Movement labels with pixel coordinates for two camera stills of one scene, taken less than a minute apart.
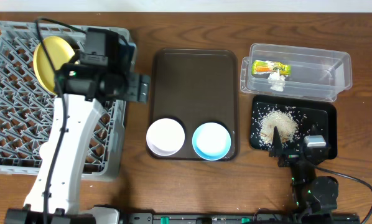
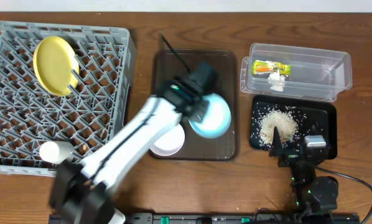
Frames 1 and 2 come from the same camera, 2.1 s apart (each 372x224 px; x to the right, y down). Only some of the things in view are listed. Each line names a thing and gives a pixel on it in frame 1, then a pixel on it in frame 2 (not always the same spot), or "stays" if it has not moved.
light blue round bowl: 211,140 to 216,119
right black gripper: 292,157 stays
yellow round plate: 60,51 stays
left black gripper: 139,88 to 197,109
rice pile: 286,124 stays
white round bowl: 165,137 stays
